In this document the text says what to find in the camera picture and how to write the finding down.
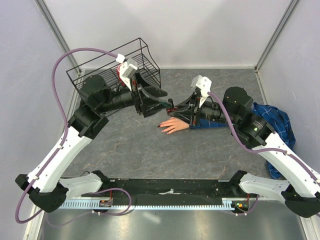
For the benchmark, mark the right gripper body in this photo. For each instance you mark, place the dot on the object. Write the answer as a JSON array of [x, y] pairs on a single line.
[[194, 109]]

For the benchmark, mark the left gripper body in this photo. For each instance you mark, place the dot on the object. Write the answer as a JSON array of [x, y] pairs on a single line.
[[140, 97]]

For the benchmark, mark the red nail polish bottle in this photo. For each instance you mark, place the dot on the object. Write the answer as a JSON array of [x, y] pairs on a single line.
[[169, 110]]

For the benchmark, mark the black nail polish cap brush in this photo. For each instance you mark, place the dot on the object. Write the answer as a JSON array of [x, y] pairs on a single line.
[[170, 100]]

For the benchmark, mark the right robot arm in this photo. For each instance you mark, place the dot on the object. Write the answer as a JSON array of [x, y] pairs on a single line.
[[259, 129]]

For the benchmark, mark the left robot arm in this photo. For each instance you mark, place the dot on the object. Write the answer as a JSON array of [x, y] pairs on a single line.
[[45, 186]]

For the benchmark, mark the mannequin hand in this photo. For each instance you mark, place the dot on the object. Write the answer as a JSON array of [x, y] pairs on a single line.
[[173, 125]]

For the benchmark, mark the red cup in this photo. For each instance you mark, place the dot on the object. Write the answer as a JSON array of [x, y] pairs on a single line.
[[120, 70]]

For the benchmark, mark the blue plaid shirt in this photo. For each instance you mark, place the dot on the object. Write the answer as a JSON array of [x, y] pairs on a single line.
[[277, 118]]

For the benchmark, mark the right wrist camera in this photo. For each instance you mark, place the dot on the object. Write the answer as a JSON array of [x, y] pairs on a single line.
[[204, 84]]

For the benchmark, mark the black wire rack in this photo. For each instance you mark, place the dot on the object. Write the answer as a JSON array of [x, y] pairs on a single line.
[[105, 66]]

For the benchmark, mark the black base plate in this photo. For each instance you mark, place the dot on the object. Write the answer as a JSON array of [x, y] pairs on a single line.
[[178, 191]]

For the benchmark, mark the slotted cable duct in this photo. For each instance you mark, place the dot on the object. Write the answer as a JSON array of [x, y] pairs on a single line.
[[99, 204]]

